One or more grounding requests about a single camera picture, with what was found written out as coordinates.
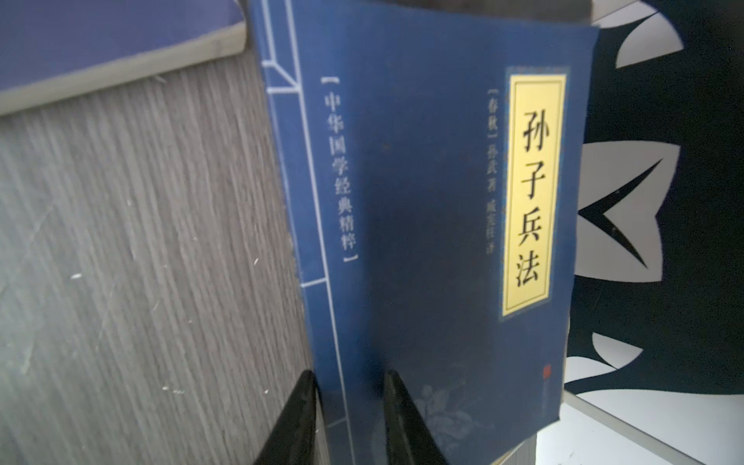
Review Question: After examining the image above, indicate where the blue book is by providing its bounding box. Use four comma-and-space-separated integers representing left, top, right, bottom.
1, 0, 247, 115
250, 1, 599, 464

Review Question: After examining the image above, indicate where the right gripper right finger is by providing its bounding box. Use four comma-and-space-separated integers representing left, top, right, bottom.
384, 370, 447, 465

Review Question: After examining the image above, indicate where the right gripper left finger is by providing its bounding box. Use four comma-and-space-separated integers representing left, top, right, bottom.
254, 370, 317, 465

